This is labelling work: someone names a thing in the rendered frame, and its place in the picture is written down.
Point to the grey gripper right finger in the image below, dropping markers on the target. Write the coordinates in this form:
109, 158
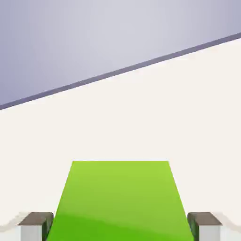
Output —
209, 228

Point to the small green cube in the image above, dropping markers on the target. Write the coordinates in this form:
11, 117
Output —
120, 197

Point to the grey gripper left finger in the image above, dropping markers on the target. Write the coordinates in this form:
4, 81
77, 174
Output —
31, 228

